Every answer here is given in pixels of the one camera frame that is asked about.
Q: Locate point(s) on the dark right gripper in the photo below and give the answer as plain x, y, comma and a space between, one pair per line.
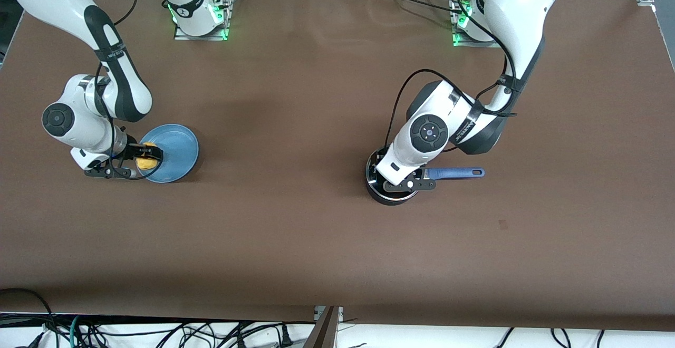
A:
133, 151

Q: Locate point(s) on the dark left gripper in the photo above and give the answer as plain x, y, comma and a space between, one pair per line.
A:
417, 174

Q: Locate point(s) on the yellow potato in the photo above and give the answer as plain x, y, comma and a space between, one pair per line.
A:
146, 165

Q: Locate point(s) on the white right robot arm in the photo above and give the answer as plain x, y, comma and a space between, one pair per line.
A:
52, 0

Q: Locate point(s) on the blue round plate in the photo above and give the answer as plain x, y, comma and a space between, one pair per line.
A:
176, 150

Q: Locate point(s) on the brown table cover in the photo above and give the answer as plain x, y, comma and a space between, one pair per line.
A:
290, 232

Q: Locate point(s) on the black power plug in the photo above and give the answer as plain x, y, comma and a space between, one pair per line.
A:
286, 337

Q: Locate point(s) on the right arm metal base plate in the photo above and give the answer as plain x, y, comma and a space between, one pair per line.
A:
211, 37

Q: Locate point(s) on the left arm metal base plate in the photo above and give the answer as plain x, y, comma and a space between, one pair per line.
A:
474, 45

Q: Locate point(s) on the small metal bracket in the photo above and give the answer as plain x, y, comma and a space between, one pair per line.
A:
318, 312

